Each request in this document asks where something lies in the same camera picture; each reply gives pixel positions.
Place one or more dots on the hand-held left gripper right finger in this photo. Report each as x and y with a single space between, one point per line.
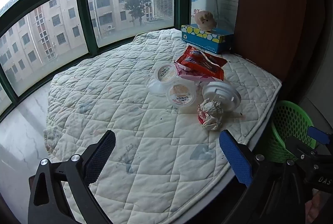
235 159

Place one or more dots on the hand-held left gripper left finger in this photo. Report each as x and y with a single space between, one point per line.
100 156

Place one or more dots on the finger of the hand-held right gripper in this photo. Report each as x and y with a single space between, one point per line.
318 134
299 147

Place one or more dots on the green plastic basket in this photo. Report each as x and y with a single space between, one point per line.
288 120

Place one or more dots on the white paper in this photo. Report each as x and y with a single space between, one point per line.
210 114

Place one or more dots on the white plastic lid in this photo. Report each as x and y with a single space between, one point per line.
221 95

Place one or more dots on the labelled pudding cup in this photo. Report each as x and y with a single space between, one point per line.
180 95
165 73

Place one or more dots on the clear plastic cup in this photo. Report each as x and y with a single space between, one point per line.
156 87

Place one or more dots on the pink plastic wrapper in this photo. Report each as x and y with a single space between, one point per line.
188 76

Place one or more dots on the red snack wrapper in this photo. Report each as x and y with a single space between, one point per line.
201 62

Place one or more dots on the white quilted mat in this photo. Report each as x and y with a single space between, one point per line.
117 99

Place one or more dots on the blue dotted tissue box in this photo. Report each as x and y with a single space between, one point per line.
205 40

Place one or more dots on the brown wooden cabinet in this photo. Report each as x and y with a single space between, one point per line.
270 18

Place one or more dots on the beige apartment building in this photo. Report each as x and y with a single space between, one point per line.
59 23

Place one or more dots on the beige plush toy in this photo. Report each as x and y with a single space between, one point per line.
205 20

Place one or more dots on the green tree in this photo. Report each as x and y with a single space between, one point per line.
138 1

